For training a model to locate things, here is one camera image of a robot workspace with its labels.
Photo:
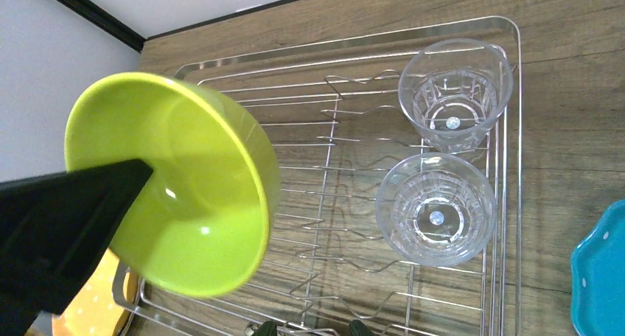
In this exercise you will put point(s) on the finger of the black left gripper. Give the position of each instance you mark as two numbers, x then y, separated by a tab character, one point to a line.
358	328
268	328

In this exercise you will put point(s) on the orange polka dot plate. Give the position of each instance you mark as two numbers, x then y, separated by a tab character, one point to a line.
93	310

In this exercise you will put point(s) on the small clear plastic cup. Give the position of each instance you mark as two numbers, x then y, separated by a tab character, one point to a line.
436	209

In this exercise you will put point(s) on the blue polka dot plate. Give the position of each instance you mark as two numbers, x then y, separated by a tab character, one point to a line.
597	271

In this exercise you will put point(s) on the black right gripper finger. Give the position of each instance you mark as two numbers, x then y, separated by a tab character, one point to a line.
55	229

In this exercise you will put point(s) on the metal wire dish rack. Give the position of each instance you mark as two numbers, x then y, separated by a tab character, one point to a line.
332	113

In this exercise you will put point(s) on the black aluminium frame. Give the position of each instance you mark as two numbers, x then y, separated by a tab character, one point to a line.
134	22

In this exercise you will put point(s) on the yellow green bowl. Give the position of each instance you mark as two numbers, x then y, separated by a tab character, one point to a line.
201	225

